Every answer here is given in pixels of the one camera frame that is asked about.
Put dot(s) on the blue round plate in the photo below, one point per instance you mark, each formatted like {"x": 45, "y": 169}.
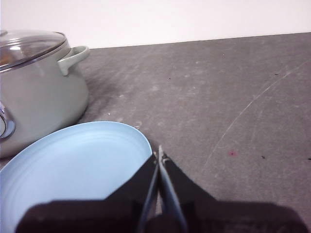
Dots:
{"x": 73, "y": 160}

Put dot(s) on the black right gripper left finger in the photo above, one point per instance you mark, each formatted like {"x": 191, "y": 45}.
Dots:
{"x": 85, "y": 216}

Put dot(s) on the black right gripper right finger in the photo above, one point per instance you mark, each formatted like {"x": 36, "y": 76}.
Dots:
{"x": 230, "y": 218}

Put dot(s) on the glass lid with green knob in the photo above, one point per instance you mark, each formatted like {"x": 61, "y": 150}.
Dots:
{"x": 26, "y": 46}

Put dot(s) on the pale green electric steamer pot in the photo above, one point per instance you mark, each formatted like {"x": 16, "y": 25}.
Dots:
{"x": 41, "y": 97}

